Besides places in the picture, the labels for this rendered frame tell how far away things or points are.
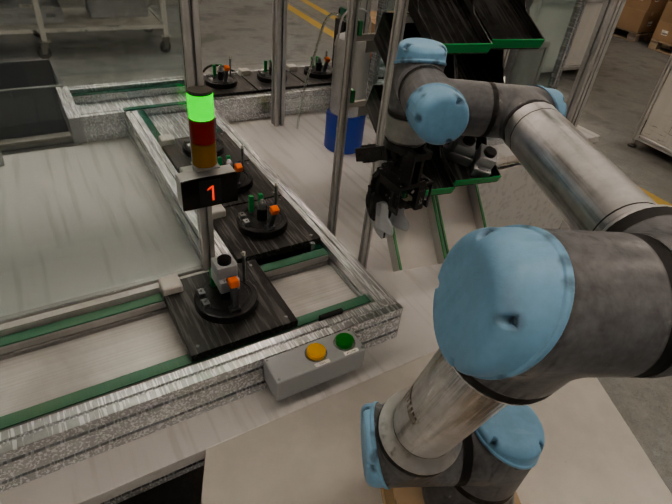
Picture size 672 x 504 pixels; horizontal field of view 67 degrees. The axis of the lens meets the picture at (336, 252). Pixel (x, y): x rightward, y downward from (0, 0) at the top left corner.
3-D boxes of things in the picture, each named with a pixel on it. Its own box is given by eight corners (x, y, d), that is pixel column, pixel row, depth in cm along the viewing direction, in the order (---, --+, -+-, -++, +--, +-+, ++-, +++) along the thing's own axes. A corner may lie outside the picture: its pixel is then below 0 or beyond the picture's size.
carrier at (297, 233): (320, 243, 140) (323, 204, 132) (237, 265, 129) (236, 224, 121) (282, 200, 156) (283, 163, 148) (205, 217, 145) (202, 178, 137)
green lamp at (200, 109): (218, 120, 100) (216, 95, 97) (192, 123, 97) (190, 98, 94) (209, 110, 103) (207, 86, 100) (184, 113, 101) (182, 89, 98)
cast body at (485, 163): (485, 181, 126) (499, 163, 120) (468, 175, 125) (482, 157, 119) (486, 155, 130) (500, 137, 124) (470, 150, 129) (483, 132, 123)
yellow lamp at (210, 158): (220, 166, 106) (219, 144, 103) (196, 170, 103) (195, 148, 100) (212, 155, 109) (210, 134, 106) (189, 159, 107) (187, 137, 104)
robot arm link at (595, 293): (451, 494, 77) (722, 340, 33) (354, 497, 75) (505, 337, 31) (438, 415, 84) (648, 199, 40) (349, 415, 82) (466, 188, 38)
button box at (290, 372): (363, 366, 113) (366, 347, 109) (276, 402, 103) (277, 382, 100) (346, 345, 117) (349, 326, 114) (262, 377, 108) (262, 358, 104)
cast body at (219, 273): (240, 289, 111) (239, 264, 107) (221, 294, 109) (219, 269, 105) (226, 267, 116) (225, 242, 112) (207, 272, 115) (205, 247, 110)
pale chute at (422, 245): (438, 264, 131) (447, 262, 127) (392, 272, 126) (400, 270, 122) (417, 159, 133) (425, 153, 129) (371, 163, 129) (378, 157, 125)
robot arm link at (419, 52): (403, 49, 71) (393, 33, 78) (391, 124, 78) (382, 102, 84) (458, 53, 72) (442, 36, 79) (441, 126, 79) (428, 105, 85)
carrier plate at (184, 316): (297, 326, 114) (298, 319, 113) (191, 362, 103) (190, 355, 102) (255, 265, 130) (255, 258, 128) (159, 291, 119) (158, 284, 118)
